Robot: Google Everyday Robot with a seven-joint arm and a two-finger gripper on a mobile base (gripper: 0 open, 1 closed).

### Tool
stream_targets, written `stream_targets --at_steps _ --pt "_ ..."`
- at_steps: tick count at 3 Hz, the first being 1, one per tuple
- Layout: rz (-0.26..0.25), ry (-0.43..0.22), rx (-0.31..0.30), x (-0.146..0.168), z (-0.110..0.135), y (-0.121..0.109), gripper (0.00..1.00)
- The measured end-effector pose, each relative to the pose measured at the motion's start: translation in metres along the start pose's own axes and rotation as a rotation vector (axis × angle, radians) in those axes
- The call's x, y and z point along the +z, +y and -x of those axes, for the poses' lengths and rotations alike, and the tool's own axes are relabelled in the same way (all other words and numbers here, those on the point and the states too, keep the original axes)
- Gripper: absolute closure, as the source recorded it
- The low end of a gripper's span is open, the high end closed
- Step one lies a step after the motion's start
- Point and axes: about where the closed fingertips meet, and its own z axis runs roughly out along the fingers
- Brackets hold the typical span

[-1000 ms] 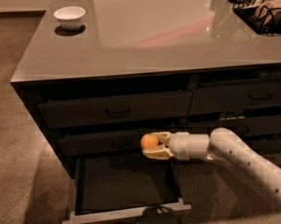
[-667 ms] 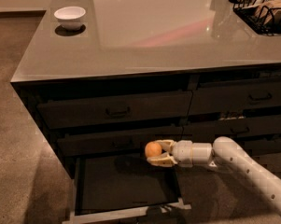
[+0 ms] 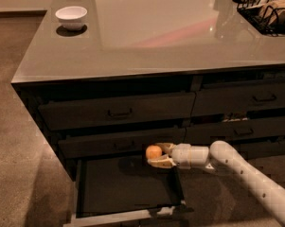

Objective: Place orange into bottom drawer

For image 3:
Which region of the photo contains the white ceramic bowl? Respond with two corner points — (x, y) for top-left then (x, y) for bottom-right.
(55, 6), (87, 31)

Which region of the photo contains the black wire basket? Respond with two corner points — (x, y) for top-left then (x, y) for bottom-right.
(237, 0), (285, 36)

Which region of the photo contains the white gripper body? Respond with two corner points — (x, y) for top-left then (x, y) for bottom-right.
(171, 144), (209, 169)

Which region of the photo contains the dark cabinet counter island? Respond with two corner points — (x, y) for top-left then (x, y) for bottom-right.
(12, 0), (285, 176)

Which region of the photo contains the top right drawer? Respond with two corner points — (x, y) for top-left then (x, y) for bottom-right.
(191, 82), (285, 116)

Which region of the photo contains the middle left drawer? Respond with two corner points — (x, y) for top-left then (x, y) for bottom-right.
(58, 128), (186, 159)

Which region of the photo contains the middle right drawer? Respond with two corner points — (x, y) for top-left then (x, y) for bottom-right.
(185, 116), (285, 145)

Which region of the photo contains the orange fruit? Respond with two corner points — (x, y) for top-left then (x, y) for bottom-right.
(146, 145), (162, 160)

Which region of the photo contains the open bottom left drawer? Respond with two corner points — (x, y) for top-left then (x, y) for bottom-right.
(63, 151), (191, 227)

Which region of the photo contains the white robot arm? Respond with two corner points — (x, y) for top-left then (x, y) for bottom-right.
(146, 141), (285, 227)

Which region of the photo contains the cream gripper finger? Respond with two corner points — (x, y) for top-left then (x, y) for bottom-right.
(157, 143), (176, 155)
(148, 154), (176, 169)

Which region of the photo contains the top left drawer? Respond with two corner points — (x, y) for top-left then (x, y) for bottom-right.
(38, 93), (195, 131)

